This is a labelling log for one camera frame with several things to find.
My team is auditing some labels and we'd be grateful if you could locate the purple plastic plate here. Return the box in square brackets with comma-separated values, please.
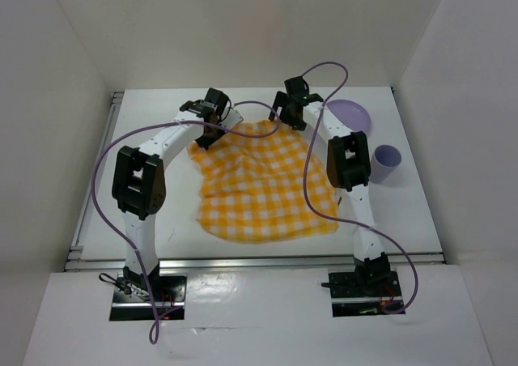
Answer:
[327, 100, 372, 134]

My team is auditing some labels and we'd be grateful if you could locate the yellow checkered cloth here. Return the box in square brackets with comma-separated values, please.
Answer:
[188, 120, 338, 244]

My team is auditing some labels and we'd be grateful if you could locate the purple plastic cup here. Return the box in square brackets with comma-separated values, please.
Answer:
[370, 144, 402, 184]

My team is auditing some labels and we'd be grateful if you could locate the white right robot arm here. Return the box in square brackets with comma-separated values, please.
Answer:
[274, 76, 390, 295]

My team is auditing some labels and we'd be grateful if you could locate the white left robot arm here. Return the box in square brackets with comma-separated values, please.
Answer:
[112, 88, 243, 300]

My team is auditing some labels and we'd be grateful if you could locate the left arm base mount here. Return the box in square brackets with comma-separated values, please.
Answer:
[98, 273, 187, 321]

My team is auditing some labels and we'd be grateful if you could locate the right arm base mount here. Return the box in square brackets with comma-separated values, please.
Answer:
[321, 270, 404, 317]

